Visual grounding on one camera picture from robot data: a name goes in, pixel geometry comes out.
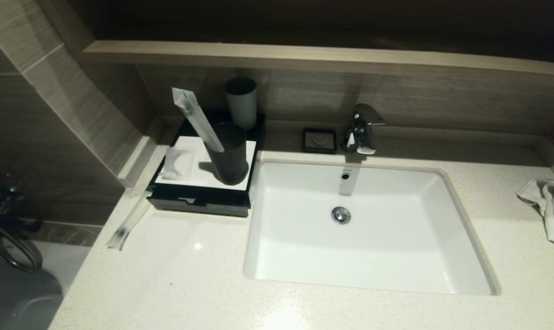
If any long white toothbrush packet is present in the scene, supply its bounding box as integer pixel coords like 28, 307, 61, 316
172, 87, 225, 153

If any black amenity tray box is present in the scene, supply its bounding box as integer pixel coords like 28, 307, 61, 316
147, 109, 266, 209

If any black tumbler cup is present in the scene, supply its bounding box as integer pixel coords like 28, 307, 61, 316
204, 122, 249, 186

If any black square soap dish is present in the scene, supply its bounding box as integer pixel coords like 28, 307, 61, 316
302, 128, 337, 154

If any grey tumbler cup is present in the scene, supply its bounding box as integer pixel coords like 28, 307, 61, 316
224, 77, 258, 131

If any white ribbed tray mat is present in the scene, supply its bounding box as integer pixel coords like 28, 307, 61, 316
155, 136, 257, 191

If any chrome sink drain stopper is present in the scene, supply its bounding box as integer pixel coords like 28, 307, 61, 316
331, 206, 351, 225

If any chrome sink faucet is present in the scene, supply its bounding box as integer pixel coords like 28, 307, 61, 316
341, 104, 386, 155

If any white rectangular sink basin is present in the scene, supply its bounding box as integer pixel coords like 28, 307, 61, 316
243, 159, 502, 296

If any white bathtub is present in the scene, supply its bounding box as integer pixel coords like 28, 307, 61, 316
0, 241, 92, 330

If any wooden wall shelf ledge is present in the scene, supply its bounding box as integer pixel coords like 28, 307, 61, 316
80, 40, 554, 77

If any chrome shower hose fixture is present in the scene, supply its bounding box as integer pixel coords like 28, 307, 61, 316
0, 183, 44, 274

